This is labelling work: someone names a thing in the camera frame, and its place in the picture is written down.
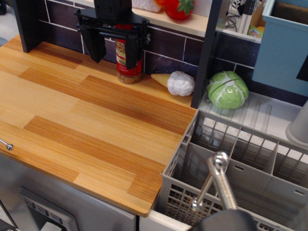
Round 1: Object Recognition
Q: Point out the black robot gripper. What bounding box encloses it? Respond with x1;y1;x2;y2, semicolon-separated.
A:
74;0;150;70

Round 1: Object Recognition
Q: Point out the grey plastic drying rack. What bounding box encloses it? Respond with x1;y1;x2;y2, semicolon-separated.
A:
156;110;308;231

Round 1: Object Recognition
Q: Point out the white sink with drainboard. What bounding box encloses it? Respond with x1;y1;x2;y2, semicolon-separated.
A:
139;93;302;231

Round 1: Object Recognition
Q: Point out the red-lidded spice jar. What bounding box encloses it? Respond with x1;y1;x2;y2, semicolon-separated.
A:
115;39;143;84

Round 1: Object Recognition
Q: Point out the white toy cake slice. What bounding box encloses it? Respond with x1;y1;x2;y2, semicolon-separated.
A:
132;0;165;13

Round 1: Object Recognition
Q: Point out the red toy strawberry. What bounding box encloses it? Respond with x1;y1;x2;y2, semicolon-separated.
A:
165;0;194;20

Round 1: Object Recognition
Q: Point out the white toy ice cream cone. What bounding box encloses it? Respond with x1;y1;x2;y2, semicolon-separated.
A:
151;71;195;96

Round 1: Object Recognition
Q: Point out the green toy cabbage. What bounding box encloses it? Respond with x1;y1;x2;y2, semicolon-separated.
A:
207;71;249;109

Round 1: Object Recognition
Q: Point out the colourful cardboard box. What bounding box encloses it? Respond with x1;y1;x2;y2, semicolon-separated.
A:
247;1;266;39

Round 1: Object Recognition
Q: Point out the small chrome knob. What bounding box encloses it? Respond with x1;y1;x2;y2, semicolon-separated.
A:
0;139;13;151

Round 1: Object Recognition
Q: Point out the light blue box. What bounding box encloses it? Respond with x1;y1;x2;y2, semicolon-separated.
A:
252;0;308;96

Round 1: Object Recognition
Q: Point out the silver oven control panel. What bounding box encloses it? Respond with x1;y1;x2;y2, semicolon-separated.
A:
18;187;78;231

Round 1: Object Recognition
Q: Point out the grey faucet base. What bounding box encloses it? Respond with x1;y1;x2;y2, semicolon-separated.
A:
285;102;308;148

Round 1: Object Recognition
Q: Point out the black clamp body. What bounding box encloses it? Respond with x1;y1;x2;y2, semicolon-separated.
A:
189;209;257;231

